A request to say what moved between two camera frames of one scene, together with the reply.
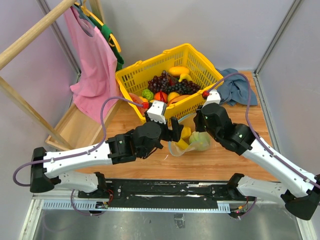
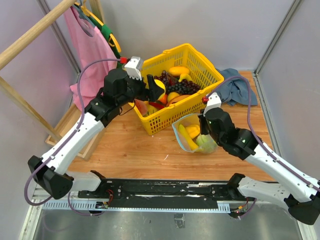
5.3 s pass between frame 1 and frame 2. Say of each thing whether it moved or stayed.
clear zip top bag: moved
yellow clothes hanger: stayed
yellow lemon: stayed
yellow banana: moved
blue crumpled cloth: stayed
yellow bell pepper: moved
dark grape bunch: stayed
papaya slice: stayed
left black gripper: moved
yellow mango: stayed
